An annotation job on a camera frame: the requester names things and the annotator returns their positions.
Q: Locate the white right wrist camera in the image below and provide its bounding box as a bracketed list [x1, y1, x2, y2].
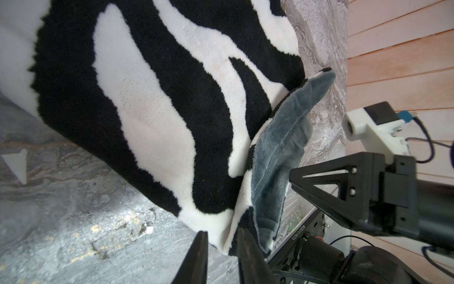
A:
[342, 101, 414, 164]

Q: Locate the zebra and grey plush pillowcase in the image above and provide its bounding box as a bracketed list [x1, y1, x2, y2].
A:
[1, 1, 335, 256]

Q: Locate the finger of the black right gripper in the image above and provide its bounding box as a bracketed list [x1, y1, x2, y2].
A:
[289, 152, 385, 233]

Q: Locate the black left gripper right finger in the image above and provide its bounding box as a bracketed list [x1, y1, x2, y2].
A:
[237, 228, 273, 284]

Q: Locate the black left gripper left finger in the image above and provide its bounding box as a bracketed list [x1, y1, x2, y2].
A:
[172, 231, 209, 284]

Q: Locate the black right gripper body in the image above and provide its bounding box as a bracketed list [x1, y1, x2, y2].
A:
[368, 154, 454, 251]

